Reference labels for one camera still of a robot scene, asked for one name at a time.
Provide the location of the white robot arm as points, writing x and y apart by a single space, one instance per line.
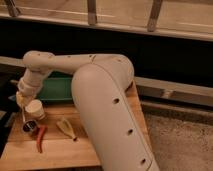
98 86

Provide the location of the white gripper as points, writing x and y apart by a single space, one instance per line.
21 100

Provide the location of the yellow banana toy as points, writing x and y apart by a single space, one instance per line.
65 126

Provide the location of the green plastic tray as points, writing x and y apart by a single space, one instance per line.
56 88

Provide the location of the red chili pepper toy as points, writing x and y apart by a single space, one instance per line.
41 132

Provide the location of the blue object at table edge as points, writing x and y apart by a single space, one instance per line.
12 98

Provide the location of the white paper cup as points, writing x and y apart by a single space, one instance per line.
35 109

